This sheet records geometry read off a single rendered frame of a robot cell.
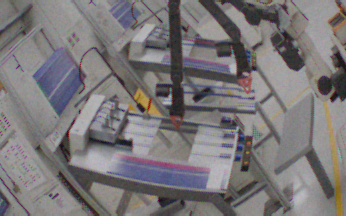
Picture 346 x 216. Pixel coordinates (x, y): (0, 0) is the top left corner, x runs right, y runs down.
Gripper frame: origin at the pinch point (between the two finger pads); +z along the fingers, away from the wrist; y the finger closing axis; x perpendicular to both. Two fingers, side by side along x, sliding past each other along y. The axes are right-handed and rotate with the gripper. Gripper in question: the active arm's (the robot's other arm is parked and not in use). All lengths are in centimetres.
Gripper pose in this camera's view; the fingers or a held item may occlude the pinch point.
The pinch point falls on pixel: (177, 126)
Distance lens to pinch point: 313.1
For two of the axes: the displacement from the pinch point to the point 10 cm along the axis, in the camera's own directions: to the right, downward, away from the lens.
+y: -1.4, 3.8, -9.2
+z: 0.0, 9.3, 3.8
